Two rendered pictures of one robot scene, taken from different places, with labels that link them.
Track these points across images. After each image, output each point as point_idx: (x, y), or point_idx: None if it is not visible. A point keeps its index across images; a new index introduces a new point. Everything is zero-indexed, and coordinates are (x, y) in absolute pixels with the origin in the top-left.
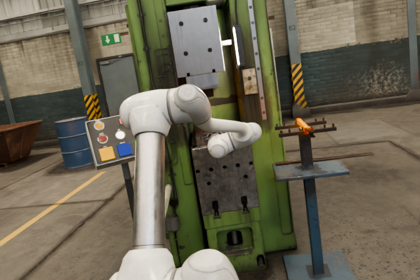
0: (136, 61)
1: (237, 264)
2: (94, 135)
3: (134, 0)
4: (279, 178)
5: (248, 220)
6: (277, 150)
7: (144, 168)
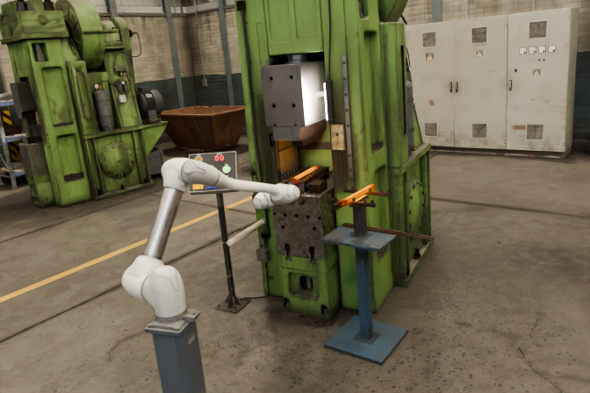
0: None
1: (304, 306)
2: None
3: (244, 48)
4: (322, 239)
5: (314, 269)
6: None
7: (159, 210)
